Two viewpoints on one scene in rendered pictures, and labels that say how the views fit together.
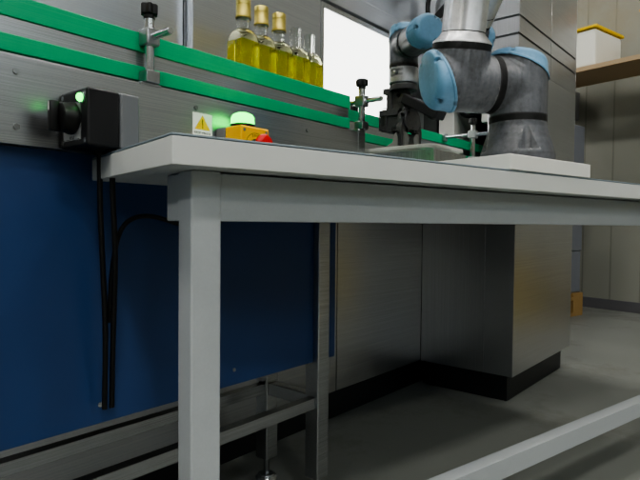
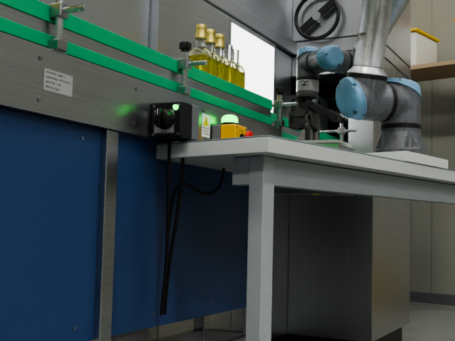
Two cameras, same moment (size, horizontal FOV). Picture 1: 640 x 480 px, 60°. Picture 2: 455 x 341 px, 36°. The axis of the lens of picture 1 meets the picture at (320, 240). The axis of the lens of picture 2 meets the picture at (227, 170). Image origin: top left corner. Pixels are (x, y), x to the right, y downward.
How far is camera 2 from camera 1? 0.93 m
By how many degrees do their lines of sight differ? 14
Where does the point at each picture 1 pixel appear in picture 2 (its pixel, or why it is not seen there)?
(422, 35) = (330, 61)
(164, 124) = not seen: hidden behind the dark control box
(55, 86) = (149, 97)
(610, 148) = (428, 143)
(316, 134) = (257, 130)
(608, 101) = (426, 99)
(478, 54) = (380, 83)
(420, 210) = (357, 185)
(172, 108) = not seen: hidden behind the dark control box
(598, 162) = not seen: hidden behind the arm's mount
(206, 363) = (267, 268)
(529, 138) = (411, 141)
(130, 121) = (196, 122)
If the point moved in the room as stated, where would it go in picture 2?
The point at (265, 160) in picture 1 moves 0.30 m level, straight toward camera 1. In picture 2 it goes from (300, 151) to (373, 135)
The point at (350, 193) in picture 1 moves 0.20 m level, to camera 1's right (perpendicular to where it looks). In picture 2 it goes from (326, 172) to (403, 176)
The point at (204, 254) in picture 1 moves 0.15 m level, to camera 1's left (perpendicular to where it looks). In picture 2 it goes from (267, 203) to (197, 201)
